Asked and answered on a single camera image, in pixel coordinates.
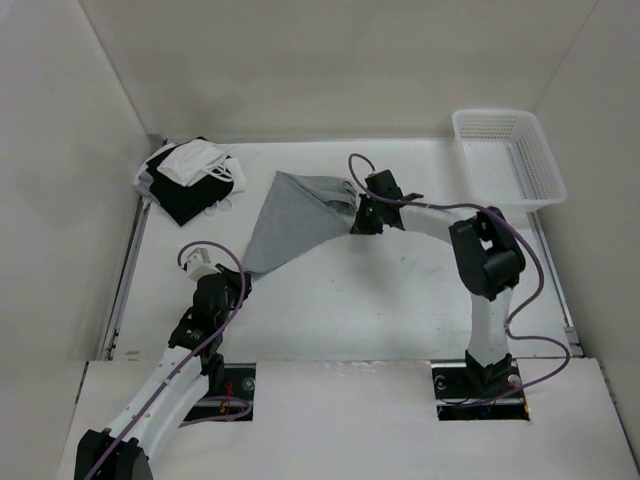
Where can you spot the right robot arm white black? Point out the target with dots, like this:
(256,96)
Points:
(488,259)

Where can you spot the white folded tank top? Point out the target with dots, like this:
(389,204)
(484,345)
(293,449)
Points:
(192,160)

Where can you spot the grey tank top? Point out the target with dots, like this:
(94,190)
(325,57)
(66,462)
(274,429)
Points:
(299,214)

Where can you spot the white plastic mesh basket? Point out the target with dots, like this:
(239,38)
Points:
(506,159)

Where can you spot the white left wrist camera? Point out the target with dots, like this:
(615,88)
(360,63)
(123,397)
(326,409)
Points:
(195,261)

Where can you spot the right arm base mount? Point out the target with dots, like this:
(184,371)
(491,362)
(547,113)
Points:
(464,392)

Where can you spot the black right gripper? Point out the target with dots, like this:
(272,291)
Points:
(361,225)

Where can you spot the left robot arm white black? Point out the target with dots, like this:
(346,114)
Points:
(190,366)

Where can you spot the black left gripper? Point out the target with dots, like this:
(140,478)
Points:
(234,279)

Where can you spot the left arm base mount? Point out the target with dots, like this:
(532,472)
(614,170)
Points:
(229,398)

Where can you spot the left aluminium table rail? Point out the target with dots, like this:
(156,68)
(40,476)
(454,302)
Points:
(111,325)

